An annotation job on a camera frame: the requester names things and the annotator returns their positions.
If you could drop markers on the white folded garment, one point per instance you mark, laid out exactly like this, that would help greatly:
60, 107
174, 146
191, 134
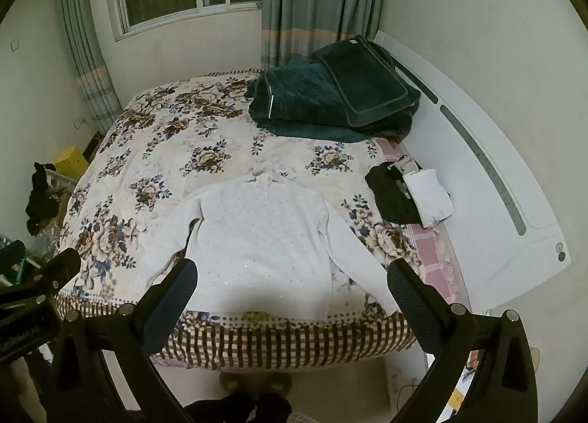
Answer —
429, 196

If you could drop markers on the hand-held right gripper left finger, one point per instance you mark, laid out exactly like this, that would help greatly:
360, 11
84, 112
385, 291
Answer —
177, 294

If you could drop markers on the dark green plush blanket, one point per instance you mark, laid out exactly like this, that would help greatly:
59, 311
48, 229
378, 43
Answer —
294, 92

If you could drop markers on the yellow box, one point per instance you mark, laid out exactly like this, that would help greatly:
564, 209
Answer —
71, 161

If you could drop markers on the floral bed blanket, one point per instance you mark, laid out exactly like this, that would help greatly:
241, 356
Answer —
151, 138

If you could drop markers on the beige slipper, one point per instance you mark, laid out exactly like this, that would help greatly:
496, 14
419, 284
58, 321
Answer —
236, 384
275, 381

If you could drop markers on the white wall socket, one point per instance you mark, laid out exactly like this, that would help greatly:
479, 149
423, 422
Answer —
81, 122
15, 45

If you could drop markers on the white knitted towel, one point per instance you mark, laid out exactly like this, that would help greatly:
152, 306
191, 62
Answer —
262, 244

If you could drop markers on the person's dark legs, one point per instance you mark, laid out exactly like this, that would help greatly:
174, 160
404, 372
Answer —
243, 409

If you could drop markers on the white bed headboard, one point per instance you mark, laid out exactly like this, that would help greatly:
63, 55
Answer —
464, 202

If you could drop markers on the black hanging cloth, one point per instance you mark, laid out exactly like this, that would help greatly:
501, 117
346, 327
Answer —
39, 198

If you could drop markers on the black garment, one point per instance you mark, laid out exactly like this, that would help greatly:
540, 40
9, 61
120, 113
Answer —
390, 196

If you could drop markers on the dark green pillow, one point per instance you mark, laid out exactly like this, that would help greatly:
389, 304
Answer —
372, 78

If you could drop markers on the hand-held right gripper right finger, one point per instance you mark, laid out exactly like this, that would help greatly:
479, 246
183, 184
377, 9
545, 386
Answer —
409, 299

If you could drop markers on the pink checked bed sheet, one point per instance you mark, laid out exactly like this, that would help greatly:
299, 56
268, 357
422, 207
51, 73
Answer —
429, 251

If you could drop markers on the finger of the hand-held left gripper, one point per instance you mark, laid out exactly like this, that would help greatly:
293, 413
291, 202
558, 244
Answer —
64, 269
11, 262

